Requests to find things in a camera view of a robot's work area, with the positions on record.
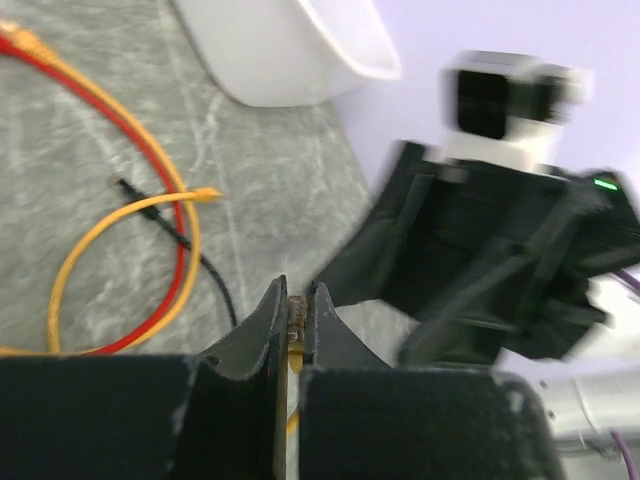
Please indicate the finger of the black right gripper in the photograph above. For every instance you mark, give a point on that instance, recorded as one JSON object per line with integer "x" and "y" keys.
{"x": 428, "y": 248}

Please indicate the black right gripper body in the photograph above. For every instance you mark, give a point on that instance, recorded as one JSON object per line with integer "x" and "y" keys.
{"x": 527, "y": 290}

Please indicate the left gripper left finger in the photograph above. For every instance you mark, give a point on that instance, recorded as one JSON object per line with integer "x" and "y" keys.
{"x": 233, "y": 423}

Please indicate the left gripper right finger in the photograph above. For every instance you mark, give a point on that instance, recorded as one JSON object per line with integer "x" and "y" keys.
{"x": 331, "y": 348}

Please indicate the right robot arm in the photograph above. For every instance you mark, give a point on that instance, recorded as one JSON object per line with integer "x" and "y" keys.
{"x": 458, "y": 421}

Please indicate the white plastic basin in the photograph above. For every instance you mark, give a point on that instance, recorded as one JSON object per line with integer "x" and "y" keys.
{"x": 274, "y": 54}

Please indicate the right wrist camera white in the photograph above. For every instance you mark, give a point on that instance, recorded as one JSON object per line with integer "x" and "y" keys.
{"x": 507, "y": 109}

